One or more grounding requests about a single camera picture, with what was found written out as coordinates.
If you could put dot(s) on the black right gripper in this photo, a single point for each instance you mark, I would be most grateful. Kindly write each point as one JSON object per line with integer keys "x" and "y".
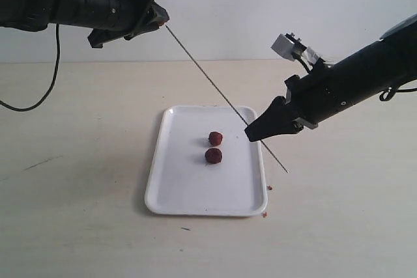
{"x": 309, "y": 100}

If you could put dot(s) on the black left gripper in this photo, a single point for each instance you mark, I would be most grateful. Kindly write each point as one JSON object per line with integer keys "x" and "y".
{"x": 113, "y": 19}

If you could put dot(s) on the thin metal skewer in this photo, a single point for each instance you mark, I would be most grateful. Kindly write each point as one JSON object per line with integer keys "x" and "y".
{"x": 220, "y": 92}

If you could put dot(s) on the dark red date back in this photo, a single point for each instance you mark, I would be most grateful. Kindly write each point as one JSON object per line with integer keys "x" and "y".
{"x": 215, "y": 138}

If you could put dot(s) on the dark red date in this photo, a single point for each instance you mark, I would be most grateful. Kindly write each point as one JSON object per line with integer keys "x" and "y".
{"x": 213, "y": 156}
{"x": 215, "y": 138}

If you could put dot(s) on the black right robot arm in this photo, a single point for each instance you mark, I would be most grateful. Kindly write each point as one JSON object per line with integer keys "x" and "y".
{"x": 380, "y": 68}

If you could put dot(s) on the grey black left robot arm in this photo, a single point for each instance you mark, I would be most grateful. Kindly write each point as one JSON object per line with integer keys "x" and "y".
{"x": 31, "y": 15}

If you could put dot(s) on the white rectangular plastic tray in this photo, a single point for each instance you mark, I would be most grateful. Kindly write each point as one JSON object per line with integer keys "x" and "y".
{"x": 181, "y": 182}

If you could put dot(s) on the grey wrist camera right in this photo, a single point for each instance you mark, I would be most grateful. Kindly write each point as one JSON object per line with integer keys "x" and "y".
{"x": 291, "y": 48}

